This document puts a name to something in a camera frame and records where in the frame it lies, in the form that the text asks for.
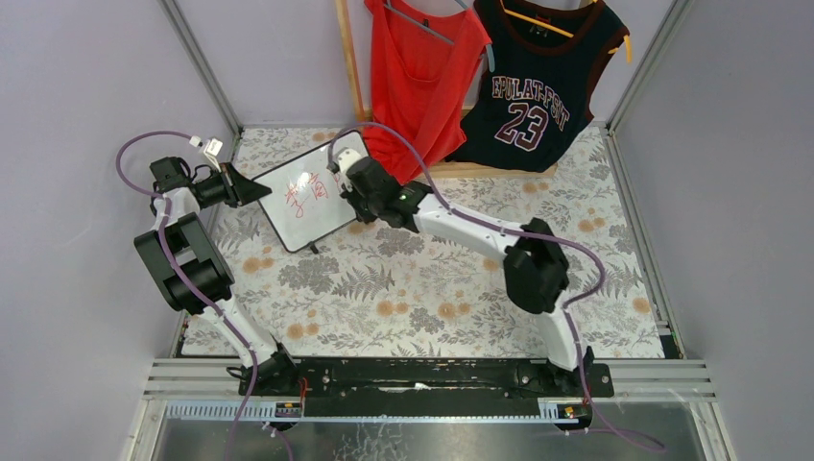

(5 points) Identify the white whiteboard black frame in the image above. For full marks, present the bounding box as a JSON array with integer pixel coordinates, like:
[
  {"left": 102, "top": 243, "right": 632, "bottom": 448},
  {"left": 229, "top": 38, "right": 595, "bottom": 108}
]
[{"left": 252, "top": 131, "right": 366, "bottom": 253}]

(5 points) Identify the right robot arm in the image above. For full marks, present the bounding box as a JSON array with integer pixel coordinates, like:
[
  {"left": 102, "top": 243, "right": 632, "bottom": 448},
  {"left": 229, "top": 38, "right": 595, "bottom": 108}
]
[{"left": 328, "top": 149, "right": 589, "bottom": 386}]

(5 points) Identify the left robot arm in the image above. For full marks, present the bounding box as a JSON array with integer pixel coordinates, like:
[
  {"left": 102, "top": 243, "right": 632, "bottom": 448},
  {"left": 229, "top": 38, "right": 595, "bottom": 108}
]
[{"left": 134, "top": 157, "right": 299, "bottom": 396}]

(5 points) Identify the wooden clothes rack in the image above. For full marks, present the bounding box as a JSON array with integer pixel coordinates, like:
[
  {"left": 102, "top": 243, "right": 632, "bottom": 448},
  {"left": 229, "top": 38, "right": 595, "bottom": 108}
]
[{"left": 334, "top": 0, "right": 559, "bottom": 179}]

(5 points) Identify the floral patterned table mat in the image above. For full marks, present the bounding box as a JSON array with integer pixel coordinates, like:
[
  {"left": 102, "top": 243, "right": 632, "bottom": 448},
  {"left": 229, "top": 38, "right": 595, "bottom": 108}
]
[{"left": 212, "top": 127, "right": 663, "bottom": 358}]

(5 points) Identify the red tank top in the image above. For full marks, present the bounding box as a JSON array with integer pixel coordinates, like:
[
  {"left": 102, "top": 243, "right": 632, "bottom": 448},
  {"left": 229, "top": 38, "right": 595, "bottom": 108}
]
[{"left": 363, "top": 1, "right": 491, "bottom": 183}]

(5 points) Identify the grey clothes hanger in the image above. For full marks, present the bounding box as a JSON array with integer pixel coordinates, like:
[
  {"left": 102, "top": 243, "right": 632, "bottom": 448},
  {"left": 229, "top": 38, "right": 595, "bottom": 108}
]
[{"left": 384, "top": 0, "right": 495, "bottom": 72}]

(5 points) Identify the navy basketball jersey 23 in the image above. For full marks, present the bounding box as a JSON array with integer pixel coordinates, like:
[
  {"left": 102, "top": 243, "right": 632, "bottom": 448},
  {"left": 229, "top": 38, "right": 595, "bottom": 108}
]
[{"left": 448, "top": 1, "right": 630, "bottom": 172}]

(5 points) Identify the yellow clothes hanger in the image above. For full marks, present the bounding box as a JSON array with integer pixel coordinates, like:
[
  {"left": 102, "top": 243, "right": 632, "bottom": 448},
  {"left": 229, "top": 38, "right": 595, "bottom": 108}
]
[{"left": 499, "top": 0, "right": 634, "bottom": 64}]

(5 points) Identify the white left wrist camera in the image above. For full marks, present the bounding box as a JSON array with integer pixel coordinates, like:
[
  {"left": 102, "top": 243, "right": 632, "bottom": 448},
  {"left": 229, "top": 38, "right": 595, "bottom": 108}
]
[{"left": 188, "top": 135, "right": 224, "bottom": 172}]

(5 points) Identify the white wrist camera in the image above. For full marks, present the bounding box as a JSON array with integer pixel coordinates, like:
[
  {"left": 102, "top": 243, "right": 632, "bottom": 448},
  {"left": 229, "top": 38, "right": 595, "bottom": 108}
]
[
  {"left": 188, "top": 135, "right": 224, "bottom": 172},
  {"left": 327, "top": 148, "right": 365, "bottom": 175}
]

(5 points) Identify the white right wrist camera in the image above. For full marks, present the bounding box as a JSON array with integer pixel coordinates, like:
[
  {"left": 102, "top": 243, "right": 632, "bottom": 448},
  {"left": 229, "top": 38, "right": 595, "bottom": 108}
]
[{"left": 327, "top": 148, "right": 365, "bottom": 175}]

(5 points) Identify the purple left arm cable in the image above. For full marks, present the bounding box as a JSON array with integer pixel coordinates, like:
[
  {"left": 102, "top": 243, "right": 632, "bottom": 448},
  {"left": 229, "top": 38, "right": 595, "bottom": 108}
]
[{"left": 115, "top": 130, "right": 261, "bottom": 461}]

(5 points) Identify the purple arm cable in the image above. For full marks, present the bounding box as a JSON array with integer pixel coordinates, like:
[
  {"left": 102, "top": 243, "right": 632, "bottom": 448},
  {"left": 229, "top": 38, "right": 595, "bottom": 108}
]
[
  {"left": 115, "top": 130, "right": 261, "bottom": 461},
  {"left": 327, "top": 122, "right": 668, "bottom": 454}
]

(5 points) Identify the aluminium frame post left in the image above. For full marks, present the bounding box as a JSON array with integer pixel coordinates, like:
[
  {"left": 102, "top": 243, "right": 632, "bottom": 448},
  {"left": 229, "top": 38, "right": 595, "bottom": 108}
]
[{"left": 157, "top": 0, "right": 243, "bottom": 137}]

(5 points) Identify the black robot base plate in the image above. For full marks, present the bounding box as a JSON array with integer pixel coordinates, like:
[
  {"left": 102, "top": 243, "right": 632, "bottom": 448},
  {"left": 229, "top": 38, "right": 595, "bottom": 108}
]
[{"left": 251, "top": 357, "right": 614, "bottom": 407}]

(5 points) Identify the slotted cable duct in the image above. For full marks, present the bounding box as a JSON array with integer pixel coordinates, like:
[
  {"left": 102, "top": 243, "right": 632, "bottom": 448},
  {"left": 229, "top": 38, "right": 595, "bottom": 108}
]
[{"left": 165, "top": 397, "right": 582, "bottom": 426}]

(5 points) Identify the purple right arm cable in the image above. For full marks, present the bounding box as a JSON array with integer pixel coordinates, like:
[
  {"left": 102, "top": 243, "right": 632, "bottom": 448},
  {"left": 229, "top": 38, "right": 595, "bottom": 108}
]
[{"left": 327, "top": 122, "right": 668, "bottom": 454}]

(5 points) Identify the aluminium frame rail right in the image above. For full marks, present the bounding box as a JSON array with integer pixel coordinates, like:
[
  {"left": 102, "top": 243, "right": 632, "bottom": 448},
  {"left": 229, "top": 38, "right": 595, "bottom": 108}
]
[{"left": 606, "top": 0, "right": 694, "bottom": 135}]

